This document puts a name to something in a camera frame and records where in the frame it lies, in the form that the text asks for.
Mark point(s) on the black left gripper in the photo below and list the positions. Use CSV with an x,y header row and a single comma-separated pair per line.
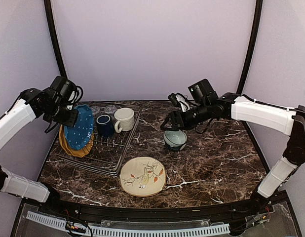
x,y
70,121

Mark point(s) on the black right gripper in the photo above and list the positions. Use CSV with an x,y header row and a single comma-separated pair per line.
x,y
173,115

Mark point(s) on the light green ceramic bowl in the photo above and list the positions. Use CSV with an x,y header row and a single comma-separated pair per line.
x,y
174,138

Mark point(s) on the blue plate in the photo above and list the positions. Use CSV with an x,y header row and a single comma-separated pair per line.
x,y
78,136

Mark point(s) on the clear ribbed drinking glass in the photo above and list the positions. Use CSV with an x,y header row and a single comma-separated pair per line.
x,y
95,110

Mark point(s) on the yellow dotted top plate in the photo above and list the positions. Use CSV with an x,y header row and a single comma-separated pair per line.
x,y
62,139

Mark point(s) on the dark blue mug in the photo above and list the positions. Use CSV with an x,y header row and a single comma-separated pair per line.
x,y
105,126

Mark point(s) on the cream ribbed mug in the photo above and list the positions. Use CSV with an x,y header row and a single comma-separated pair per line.
x,y
124,120

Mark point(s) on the metal wire dish rack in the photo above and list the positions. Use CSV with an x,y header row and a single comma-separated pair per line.
x,y
107,154

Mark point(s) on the yellow bottom plate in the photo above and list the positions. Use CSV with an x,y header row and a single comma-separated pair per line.
x,y
143,177

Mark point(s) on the dark bowl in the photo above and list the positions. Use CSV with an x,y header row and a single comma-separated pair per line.
x,y
175,148

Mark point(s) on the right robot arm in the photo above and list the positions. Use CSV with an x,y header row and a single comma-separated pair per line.
x,y
208,106

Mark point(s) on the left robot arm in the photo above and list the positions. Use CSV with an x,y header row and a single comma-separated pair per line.
x,y
56,105

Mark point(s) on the left wiring bundle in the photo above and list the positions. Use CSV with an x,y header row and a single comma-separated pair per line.
x,y
74,225

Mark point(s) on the wiring bundle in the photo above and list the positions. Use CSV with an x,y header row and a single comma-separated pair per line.
x,y
258,219
74,225

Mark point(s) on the right wiring bundle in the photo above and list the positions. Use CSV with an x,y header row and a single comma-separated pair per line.
x,y
258,219

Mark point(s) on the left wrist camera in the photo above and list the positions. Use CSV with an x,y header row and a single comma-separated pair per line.
x,y
75,97

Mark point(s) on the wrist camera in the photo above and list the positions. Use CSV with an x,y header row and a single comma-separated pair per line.
x,y
180,101
75,97

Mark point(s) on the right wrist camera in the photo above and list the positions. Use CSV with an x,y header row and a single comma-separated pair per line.
x,y
180,101

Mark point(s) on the left black frame post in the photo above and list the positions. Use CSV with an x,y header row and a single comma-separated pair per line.
x,y
54,38

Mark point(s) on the black frame post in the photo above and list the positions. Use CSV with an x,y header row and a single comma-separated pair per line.
x,y
251,46
54,38

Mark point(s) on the light blue slotted cable duct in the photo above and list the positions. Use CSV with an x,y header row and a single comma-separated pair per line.
x,y
98,231

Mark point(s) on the black front rail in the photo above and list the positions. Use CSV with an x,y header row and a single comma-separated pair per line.
x,y
229,212

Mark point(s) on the right black frame post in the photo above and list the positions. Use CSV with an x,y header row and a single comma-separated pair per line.
x,y
251,46

